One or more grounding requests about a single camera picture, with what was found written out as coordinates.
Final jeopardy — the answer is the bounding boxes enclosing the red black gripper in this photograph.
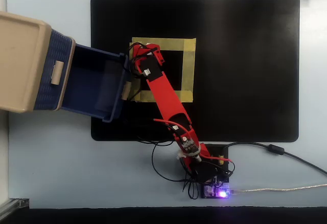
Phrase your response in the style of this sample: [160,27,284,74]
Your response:
[132,43,166,83]

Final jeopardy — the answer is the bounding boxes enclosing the blue drawer green-taped handle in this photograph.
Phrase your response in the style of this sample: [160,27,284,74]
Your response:
[60,43,134,124]

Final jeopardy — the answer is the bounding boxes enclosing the beige plastic drawer cabinet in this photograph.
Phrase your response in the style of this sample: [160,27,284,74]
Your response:
[0,11,77,114]

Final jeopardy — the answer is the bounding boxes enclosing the black table mat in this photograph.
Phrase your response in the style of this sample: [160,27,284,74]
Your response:
[90,0,300,142]

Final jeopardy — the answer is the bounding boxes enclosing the controller board pink light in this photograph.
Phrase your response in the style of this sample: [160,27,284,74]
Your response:
[201,182,232,199]

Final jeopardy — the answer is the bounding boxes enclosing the black backdrop cloth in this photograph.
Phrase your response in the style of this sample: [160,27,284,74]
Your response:
[5,207,327,224]

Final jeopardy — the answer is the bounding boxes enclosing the thin black servo wire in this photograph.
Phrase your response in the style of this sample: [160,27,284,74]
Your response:
[128,41,154,80]
[151,141,196,183]

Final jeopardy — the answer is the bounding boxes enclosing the red wire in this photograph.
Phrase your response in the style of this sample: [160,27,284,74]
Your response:
[199,153,233,164]
[152,117,181,131]

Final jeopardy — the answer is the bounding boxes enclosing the blue drawer plain handle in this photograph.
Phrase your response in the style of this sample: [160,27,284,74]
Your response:
[33,29,73,111]

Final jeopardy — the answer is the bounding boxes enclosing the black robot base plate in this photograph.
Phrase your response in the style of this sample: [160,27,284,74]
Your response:
[203,144,230,184]

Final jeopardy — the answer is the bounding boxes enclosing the black power cable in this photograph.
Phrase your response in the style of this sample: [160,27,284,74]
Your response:
[222,141,327,176]

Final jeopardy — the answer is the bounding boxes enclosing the white USB cable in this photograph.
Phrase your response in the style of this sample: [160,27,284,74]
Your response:
[230,184,327,194]

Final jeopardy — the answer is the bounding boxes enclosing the aluminium frame post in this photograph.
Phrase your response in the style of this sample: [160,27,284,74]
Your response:
[0,197,30,224]

